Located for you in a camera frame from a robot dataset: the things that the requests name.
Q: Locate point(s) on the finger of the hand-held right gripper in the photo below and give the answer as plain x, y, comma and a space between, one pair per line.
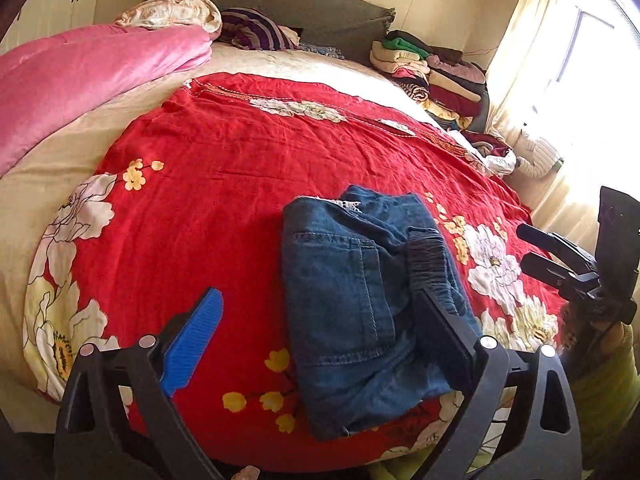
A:
545, 270
550, 242

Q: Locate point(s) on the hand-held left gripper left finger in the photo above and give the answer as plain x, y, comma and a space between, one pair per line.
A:
192, 340

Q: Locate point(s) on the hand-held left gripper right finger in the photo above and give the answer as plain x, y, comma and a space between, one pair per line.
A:
450, 340

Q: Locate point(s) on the blue denim pants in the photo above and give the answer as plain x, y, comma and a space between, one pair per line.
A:
340, 310

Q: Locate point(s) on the white knit garment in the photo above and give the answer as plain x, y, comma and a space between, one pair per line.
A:
537, 152

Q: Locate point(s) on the dark red garment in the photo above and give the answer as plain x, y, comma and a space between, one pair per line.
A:
492, 152

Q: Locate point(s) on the green fleece clothing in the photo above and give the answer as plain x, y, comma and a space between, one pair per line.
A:
390, 472

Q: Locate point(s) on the red floral quilt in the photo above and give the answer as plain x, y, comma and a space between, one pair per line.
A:
225, 185

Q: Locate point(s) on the cream curtain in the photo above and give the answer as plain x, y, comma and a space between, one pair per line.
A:
515, 60

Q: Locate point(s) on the bright window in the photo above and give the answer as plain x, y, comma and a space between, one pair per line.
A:
595, 50

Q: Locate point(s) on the pile of folded clothes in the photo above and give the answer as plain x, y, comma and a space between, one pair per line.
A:
440, 80

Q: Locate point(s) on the cream bed sheet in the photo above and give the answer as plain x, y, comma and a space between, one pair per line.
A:
75, 130

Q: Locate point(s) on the pink blanket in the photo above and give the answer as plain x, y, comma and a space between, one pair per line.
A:
75, 75

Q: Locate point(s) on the grey patterned pillow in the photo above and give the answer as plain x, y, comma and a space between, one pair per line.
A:
320, 50

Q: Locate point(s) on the purple striped pillow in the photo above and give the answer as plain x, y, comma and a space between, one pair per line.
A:
255, 30

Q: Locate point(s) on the grey headboard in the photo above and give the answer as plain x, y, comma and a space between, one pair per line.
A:
325, 10

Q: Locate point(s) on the cream floral blanket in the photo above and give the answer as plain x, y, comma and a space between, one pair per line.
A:
170, 10

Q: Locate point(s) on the cream wardrobe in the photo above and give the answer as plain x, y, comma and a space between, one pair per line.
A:
50, 0

